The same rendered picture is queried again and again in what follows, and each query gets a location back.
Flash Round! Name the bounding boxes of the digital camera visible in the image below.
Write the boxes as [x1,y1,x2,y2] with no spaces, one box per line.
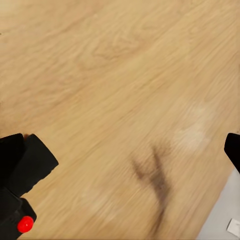
[0,133,59,240]

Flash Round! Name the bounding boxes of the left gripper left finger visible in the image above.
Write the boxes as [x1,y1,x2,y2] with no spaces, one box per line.
[0,133,26,193]

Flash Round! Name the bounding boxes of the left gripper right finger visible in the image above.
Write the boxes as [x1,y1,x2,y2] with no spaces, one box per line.
[224,132,240,173]

